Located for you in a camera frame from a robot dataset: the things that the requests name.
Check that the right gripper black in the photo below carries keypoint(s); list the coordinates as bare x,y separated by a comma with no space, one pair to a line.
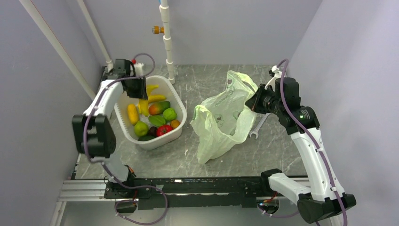
254,103

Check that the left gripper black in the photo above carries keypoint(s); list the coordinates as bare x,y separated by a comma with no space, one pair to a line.
141,93

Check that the yellow fake banana bunch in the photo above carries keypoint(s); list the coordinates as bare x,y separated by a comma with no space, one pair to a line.
143,103

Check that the light green fake pear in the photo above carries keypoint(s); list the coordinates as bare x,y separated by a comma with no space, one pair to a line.
140,129

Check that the light green plastic bag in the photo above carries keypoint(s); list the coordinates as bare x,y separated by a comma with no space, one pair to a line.
223,121

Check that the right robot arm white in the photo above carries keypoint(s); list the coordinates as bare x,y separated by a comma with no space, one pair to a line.
325,197

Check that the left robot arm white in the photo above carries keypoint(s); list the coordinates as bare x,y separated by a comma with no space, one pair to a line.
93,134

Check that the yellow fake corn cob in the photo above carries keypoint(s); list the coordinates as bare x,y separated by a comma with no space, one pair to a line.
133,114

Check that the orange green fake mango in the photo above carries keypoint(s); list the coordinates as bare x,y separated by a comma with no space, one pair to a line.
158,107

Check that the green fake star fruit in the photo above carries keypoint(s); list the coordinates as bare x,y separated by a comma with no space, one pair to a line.
157,120

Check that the red fake tomato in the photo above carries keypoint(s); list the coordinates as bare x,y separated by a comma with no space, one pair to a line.
162,130

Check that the dark green fake avocado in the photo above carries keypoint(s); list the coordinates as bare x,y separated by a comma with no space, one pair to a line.
146,138

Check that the small orange fake fruit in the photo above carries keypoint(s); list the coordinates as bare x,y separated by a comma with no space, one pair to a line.
174,123

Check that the silver open-end wrench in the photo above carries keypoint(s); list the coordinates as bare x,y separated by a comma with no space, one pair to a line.
255,131

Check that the thin white diagonal pipe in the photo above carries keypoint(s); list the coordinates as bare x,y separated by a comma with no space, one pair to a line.
92,26

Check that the white plastic basket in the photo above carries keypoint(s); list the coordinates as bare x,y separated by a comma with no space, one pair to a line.
166,89

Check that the orange pipe valve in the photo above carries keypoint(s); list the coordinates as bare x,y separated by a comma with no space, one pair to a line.
157,30

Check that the white vertical pvc pipe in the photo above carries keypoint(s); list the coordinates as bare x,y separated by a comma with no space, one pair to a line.
164,12

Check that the white diagonal pvc pipe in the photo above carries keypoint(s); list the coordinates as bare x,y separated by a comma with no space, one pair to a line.
42,24

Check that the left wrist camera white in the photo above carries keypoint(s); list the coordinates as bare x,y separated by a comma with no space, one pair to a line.
137,69

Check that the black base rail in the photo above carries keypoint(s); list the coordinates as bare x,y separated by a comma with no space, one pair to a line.
150,193

